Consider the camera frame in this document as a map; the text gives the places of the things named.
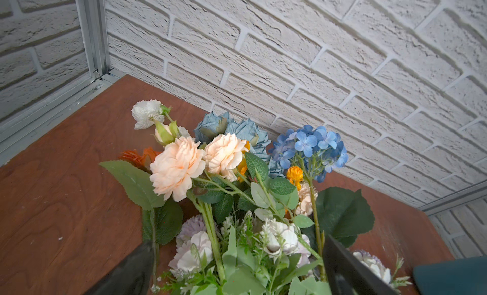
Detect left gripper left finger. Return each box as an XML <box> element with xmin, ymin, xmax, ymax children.
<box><xmin>85</xmin><ymin>241</ymin><xmax>154</xmax><ymax>295</ymax></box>

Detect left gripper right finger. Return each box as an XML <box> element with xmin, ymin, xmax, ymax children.
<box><xmin>323</xmin><ymin>235</ymin><xmax>396</xmax><ymax>294</ymax></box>

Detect peach rose flower stem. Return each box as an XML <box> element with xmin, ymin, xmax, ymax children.
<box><xmin>99</xmin><ymin>133</ymin><xmax>250</xmax><ymax>275</ymax></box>

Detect blue hydrangea flower stem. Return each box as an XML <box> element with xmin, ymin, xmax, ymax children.
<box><xmin>271</xmin><ymin>124</ymin><xmax>376</xmax><ymax>282</ymax></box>

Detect teal ceramic vase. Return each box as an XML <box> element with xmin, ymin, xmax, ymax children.
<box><xmin>413</xmin><ymin>256</ymin><xmax>486</xmax><ymax>294</ymax></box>

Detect white lilac bouquet right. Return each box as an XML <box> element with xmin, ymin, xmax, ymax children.
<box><xmin>222</xmin><ymin>218</ymin><xmax>413</xmax><ymax>295</ymax></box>

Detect white lilac bouquet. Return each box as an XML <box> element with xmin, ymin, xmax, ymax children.
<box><xmin>222</xmin><ymin>218</ymin><xmax>413</xmax><ymax>295</ymax></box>
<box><xmin>150</xmin><ymin>212</ymin><xmax>269</xmax><ymax>294</ymax></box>

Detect white lilac bouquet left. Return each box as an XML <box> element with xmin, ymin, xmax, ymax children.
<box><xmin>150</xmin><ymin>212</ymin><xmax>269</xmax><ymax>294</ymax></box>

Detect orange yellow flower stem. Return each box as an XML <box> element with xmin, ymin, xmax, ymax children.
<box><xmin>233</xmin><ymin>141</ymin><xmax>304</xmax><ymax>192</ymax></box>

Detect orange gerbera flower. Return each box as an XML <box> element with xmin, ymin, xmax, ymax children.
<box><xmin>118</xmin><ymin>147</ymin><xmax>160</xmax><ymax>174</ymax></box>

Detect dusty blue hydrangea stem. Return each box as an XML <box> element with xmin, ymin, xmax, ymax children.
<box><xmin>194</xmin><ymin>112</ymin><xmax>284</xmax><ymax>178</ymax></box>

